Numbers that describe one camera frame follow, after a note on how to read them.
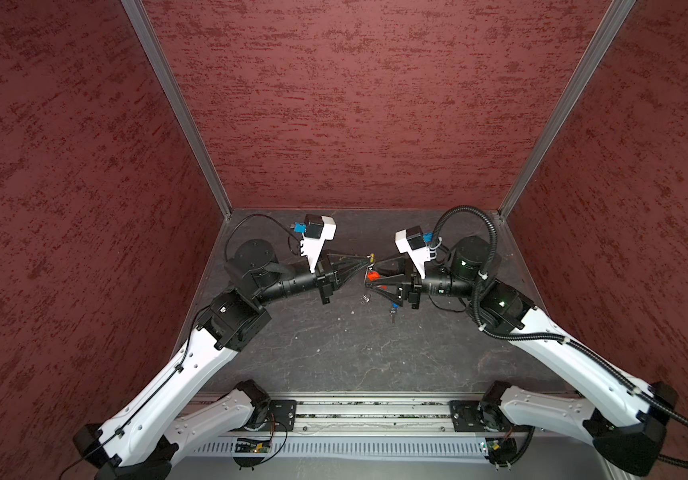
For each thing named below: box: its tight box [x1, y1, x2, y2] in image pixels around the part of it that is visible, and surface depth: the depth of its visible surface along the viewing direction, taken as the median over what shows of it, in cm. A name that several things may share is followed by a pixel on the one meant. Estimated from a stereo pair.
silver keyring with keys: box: [364, 253, 381, 286], surface depth 55 cm
